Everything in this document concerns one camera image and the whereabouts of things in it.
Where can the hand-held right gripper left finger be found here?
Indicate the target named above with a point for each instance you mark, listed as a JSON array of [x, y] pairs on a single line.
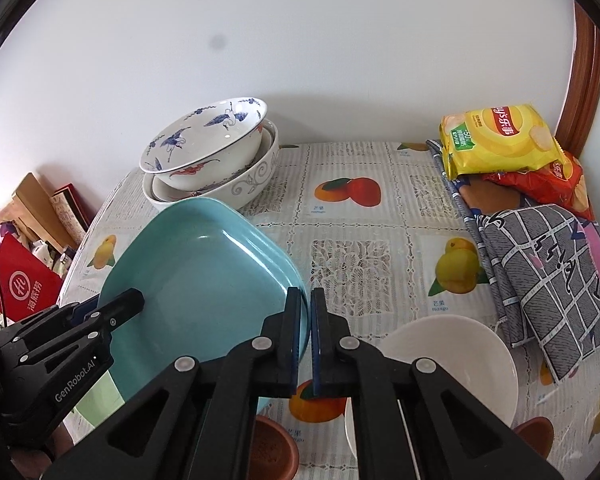
[[296, 332]]

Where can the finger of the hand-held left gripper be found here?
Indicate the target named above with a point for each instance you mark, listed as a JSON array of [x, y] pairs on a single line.
[[85, 307], [122, 305]]

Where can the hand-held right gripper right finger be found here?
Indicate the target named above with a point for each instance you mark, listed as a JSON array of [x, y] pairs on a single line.
[[316, 340]]

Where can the teal plate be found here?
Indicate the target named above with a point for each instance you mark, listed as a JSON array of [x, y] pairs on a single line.
[[195, 270]]

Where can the small brown bowl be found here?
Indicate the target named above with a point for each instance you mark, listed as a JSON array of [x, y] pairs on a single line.
[[535, 435], [275, 450]]

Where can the red paper bag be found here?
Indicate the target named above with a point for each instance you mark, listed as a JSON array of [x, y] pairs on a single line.
[[25, 280]]

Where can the fruit printed tablecloth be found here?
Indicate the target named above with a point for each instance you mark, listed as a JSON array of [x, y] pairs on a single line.
[[350, 270]]

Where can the purple patterned bag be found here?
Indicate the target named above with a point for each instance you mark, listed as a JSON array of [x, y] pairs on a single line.
[[2, 232]]

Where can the wooden chair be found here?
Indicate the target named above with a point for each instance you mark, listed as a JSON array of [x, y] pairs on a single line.
[[35, 195]]

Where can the grey scroll patterned bowl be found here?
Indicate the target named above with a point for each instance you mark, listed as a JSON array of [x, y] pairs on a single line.
[[250, 182]]

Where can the crane painted white bowl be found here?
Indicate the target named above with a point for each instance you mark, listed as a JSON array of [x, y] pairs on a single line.
[[205, 130]]

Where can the red patterned white bowl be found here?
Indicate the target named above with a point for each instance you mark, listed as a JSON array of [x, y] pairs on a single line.
[[266, 141]]

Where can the grey checked cloth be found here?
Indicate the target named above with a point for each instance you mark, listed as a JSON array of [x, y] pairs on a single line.
[[545, 270]]

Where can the yellow chip bag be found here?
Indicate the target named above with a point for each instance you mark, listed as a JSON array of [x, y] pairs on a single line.
[[500, 145]]

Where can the red chip bag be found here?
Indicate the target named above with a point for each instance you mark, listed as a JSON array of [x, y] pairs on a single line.
[[555, 182]]

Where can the brown wooden door frame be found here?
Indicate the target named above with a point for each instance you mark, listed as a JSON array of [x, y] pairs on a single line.
[[585, 85]]

